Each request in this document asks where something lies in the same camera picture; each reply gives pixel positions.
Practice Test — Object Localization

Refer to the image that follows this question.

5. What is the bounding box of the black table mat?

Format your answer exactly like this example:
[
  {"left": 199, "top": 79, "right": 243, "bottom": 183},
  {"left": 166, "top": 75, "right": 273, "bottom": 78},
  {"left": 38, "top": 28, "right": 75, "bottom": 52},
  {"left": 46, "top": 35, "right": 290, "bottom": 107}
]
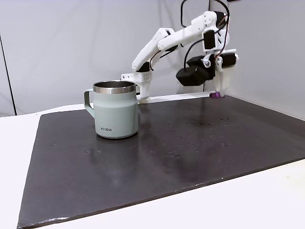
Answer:
[{"left": 16, "top": 94, "right": 305, "bottom": 229}]

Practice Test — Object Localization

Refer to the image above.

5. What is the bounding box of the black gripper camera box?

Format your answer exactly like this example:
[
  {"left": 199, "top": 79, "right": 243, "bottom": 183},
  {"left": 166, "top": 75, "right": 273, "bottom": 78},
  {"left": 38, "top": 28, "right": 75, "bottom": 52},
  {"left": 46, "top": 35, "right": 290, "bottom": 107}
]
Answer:
[{"left": 175, "top": 54, "right": 216, "bottom": 87}]

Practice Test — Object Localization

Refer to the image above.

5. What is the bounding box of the pale green steel mug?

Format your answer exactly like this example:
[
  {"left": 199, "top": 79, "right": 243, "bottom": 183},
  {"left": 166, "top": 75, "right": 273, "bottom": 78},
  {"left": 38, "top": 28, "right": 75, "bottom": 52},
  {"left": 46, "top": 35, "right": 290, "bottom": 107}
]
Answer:
[{"left": 83, "top": 80, "right": 140, "bottom": 140}]

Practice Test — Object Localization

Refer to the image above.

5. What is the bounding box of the black cable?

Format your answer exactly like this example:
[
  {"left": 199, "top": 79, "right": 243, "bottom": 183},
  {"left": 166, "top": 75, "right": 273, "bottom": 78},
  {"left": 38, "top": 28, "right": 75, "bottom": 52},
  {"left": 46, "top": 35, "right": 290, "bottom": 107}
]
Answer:
[
  {"left": 183, "top": 38, "right": 205, "bottom": 70},
  {"left": 180, "top": 0, "right": 191, "bottom": 28}
]

